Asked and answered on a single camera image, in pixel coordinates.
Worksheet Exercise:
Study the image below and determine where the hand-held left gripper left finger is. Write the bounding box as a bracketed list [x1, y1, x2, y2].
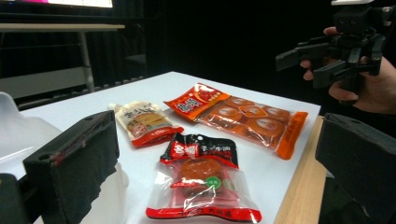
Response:
[22, 110, 120, 224]

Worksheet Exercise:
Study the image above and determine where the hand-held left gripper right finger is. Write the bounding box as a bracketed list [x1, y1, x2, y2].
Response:
[315, 112, 396, 224]

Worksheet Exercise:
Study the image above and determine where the white plastic container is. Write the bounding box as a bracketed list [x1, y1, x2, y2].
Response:
[0, 91, 130, 224]

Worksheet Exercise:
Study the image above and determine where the orange snack packet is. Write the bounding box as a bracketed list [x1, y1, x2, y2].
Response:
[163, 82, 309, 161]

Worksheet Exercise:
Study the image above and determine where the black and red clear packet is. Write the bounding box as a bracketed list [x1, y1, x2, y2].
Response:
[145, 133, 263, 224]

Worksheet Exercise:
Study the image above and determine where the black curtain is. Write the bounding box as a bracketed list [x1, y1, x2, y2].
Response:
[0, 0, 396, 106]

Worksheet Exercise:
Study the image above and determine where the beige pouch with red base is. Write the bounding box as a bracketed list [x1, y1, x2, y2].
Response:
[107, 100, 185, 147]

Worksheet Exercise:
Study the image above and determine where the grey desk with metal leg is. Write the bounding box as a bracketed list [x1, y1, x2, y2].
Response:
[0, 22, 126, 94]

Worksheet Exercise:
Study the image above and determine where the monitor screen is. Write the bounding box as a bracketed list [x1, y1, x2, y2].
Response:
[0, 0, 114, 8]

